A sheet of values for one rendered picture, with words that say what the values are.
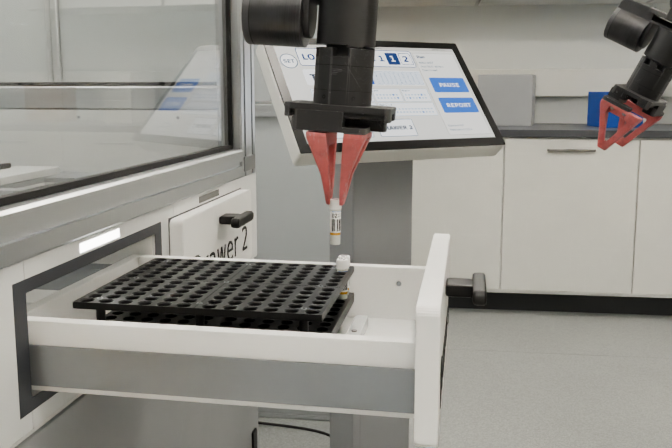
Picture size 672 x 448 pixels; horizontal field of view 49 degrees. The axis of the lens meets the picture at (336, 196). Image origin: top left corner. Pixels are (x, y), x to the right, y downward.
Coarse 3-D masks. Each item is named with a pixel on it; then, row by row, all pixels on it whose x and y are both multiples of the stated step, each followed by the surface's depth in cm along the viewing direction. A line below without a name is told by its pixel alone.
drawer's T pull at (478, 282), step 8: (448, 280) 68; (456, 280) 68; (464, 280) 68; (472, 280) 68; (480, 280) 68; (448, 288) 67; (456, 288) 66; (464, 288) 66; (472, 288) 66; (480, 288) 65; (448, 296) 67; (456, 296) 67; (464, 296) 66; (472, 296) 66; (480, 296) 64; (480, 304) 64
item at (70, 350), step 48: (96, 288) 76; (384, 288) 81; (48, 336) 62; (96, 336) 61; (144, 336) 60; (192, 336) 59; (240, 336) 59; (288, 336) 58; (336, 336) 58; (384, 336) 75; (48, 384) 62; (96, 384) 61; (144, 384) 60; (192, 384) 60; (240, 384) 59; (288, 384) 58; (336, 384) 58; (384, 384) 57
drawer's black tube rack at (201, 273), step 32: (128, 288) 70; (160, 288) 69; (192, 288) 69; (224, 288) 70; (256, 288) 69; (288, 288) 70; (128, 320) 69; (160, 320) 70; (192, 320) 69; (224, 320) 69; (256, 320) 69; (288, 320) 69
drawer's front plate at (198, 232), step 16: (240, 192) 114; (208, 208) 99; (224, 208) 105; (240, 208) 113; (176, 224) 90; (192, 224) 93; (208, 224) 99; (224, 224) 105; (176, 240) 90; (192, 240) 93; (208, 240) 99; (224, 240) 106; (240, 240) 113; (192, 256) 93; (240, 256) 113
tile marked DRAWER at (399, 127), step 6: (396, 120) 161; (402, 120) 162; (408, 120) 163; (390, 126) 160; (396, 126) 160; (402, 126) 161; (408, 126) 162; (414, 126) 162; (384, 132) 158; (390, 132) 158; (396, 132) 159; (402, 132) 160; (408, 132) 161; (414, 132) 161
